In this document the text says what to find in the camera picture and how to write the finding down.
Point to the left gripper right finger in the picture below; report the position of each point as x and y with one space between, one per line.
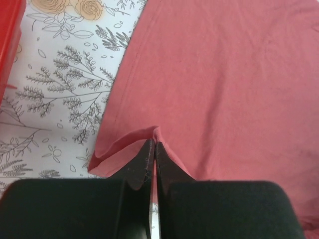
190 209

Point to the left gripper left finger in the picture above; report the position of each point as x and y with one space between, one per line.
118 207

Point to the pink t-shirt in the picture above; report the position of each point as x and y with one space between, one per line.
230 87

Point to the floral patterned table mat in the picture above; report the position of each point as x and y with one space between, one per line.
65 66

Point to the red plastic tray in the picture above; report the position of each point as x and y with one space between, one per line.
11 14

